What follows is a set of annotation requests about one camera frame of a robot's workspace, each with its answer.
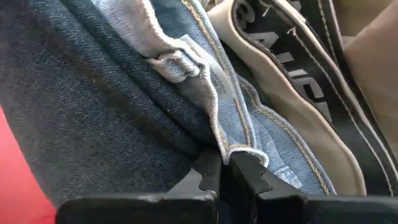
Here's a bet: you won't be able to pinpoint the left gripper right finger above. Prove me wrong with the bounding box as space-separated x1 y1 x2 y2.
221 151 398 224

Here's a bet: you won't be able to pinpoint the light blue jeans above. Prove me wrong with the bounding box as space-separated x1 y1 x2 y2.
91 0 337 196

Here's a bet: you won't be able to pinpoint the dark blue jeans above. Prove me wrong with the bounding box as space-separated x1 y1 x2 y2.
0 0 218 208

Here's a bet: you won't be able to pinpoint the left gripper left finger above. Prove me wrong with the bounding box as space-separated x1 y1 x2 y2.
55 149 222 224

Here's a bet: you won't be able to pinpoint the red plastic laundry basket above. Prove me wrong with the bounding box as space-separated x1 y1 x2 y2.
0 105 57 224

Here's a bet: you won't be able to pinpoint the beige trousers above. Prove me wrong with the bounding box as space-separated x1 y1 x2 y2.
206 0 398 197

